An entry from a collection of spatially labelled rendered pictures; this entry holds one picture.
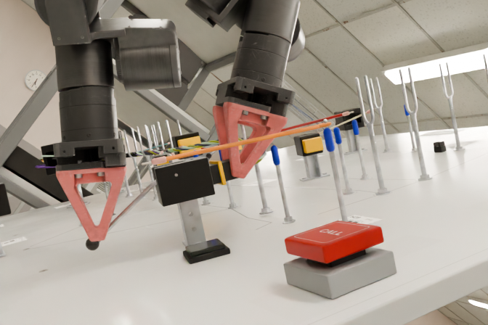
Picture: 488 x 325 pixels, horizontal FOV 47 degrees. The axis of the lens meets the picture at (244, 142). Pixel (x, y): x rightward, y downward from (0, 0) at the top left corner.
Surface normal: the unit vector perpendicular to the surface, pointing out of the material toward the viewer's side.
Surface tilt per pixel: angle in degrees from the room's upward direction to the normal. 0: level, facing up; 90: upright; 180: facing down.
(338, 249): 90
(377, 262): 90
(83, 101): 98
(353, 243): 90
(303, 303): 46
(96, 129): 89
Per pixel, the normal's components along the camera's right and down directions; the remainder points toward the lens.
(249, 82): 0.25, 0.01
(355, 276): 0.45, -0.04
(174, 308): -0.20, -0.98
